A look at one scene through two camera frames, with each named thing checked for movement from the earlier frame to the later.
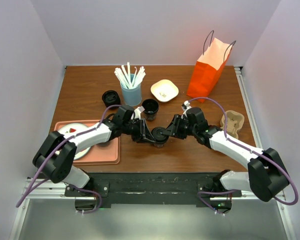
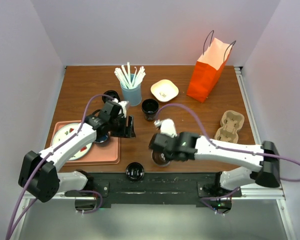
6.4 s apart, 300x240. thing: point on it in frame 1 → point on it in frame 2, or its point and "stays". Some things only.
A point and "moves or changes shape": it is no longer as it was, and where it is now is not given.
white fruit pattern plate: [71, 129] stays
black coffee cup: [151, 106] stays
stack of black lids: [110, 97] stays
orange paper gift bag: [208, 68] stays
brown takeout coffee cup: [159, 145] moves or changes shape
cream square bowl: [164, 90] stays
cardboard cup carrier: [234, 120] stays
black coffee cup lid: [158, 137] moves or changes shape
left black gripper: [146, 135] → [124, 133]
